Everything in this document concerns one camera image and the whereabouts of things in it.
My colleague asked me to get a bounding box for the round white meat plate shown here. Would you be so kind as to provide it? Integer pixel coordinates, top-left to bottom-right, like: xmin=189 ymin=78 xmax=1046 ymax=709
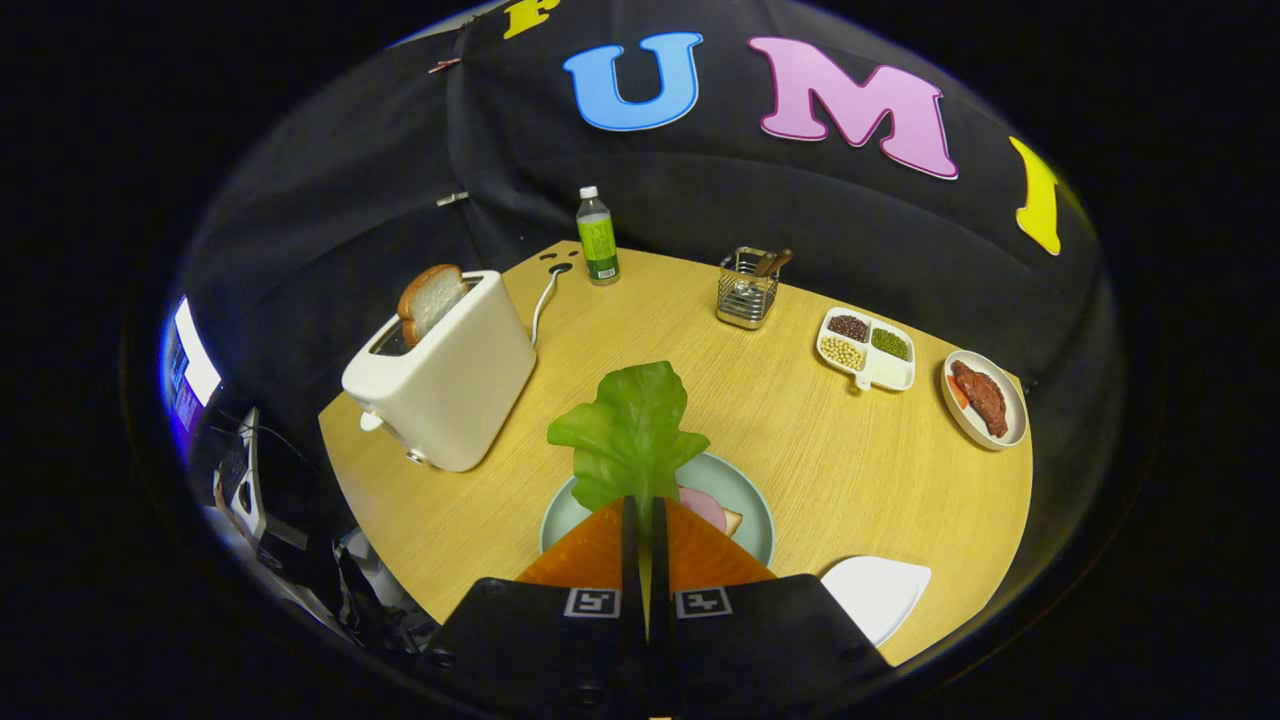
xmin=941 ymin=349 xmax=1029 ymax=452

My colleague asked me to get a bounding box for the green label water bottle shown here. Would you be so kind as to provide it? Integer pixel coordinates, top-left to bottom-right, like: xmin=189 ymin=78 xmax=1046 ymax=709
xmin=576 ymin=185 xmax=621 ymax=287

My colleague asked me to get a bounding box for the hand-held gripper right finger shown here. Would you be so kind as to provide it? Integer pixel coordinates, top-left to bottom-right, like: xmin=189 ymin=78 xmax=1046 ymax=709
xmin=650 ymin=495 xmax=893 ymax=719

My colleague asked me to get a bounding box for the rounded white plate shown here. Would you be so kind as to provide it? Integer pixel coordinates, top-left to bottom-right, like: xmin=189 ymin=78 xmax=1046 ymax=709
xmin=820 ymin=556 xmax=933 ymax=648

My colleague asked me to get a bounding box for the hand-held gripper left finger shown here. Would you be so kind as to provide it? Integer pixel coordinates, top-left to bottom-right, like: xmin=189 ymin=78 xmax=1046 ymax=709
xmin=428 ymin=495 xmax=649 ymax=719

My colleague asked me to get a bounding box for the bread slice with ham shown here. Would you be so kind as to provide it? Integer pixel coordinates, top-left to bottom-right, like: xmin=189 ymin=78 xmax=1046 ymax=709
xmin=678 ymin=486 xmax=744 ymax=538

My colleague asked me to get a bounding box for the computer monitor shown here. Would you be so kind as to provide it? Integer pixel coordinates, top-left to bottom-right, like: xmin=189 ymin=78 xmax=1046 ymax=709
xmin=160 ymin=295 xmax=223 ymax=436

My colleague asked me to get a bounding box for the toasted bread slice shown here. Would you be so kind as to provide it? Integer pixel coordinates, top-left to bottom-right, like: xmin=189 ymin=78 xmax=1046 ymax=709
xmin=397 ymin=264 xmax=469 ymax=349

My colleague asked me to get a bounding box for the divided white bean dish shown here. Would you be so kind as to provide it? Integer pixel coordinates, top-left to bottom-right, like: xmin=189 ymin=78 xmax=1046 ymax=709
xmin=815 ymin=306 xmax=916 ymax=393

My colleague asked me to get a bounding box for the pale green plate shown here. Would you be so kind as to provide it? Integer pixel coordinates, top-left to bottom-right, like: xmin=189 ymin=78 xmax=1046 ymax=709
xmin=539 ymin=452 xmax=776 ymax=569

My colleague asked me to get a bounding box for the white toaster cable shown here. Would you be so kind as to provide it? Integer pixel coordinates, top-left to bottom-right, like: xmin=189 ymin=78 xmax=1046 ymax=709
xmin=530 ymin=262 xmax=574 ymax=349

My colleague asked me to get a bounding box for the brown meat piece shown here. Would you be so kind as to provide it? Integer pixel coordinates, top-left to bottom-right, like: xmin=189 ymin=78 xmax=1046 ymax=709
xmin=950 ymin=360 xmax=1009 ymax=439

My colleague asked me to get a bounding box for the white toaster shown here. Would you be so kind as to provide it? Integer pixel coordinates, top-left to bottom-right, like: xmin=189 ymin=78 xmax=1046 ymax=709
xmin=341 ymin=268 xmax=538 ymax=474

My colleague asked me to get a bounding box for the green lettuce leaf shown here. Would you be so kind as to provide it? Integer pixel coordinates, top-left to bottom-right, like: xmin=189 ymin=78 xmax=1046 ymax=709
xmin=546 ymin=361 xmax=712 ymax=521

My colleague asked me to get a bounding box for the metal wire utensil holder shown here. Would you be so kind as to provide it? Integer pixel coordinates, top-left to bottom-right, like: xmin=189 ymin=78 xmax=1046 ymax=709
xmin=716 ymin=247 xmax=783 ymax=331

